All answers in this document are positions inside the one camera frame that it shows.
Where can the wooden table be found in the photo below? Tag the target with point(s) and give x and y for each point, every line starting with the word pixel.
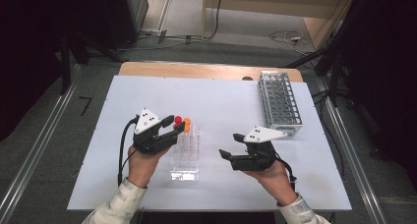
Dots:
pixel 196 70

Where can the wooden furniture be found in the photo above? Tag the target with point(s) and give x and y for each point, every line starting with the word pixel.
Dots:
pixel 278 1

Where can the white board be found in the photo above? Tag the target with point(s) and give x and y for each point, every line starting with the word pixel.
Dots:
pixel 223 106

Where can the person's right hand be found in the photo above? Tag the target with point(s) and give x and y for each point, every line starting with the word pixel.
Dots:
pixel 275 184

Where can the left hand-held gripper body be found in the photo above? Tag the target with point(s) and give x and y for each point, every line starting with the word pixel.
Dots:
pixel 149 143

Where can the black stand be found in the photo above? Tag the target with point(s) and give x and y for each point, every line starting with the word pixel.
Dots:
pixel 334 76
pixel 65 70

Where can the orange-capped test tube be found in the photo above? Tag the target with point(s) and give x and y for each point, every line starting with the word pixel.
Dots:
pixel 187 128
pixel 187 121

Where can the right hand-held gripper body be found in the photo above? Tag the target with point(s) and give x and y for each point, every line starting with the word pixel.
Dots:
pixel 254 160

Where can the grey power strip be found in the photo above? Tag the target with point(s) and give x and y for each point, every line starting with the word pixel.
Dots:
pixel 152 32

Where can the person's left hand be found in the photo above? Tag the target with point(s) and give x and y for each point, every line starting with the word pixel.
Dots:
pixel 142 168

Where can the metal test tube rack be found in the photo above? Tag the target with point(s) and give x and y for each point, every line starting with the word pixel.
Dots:
pixel 278 99

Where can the clear plastic tube rack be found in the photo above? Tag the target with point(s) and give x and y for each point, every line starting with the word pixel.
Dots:
pixel 187 155

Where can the aluminium rail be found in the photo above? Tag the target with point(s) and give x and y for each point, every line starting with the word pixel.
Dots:
pixel 367 184
pixel 39 135

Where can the black cabinet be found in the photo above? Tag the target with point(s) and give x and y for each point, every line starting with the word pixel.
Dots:
pixel 124 14

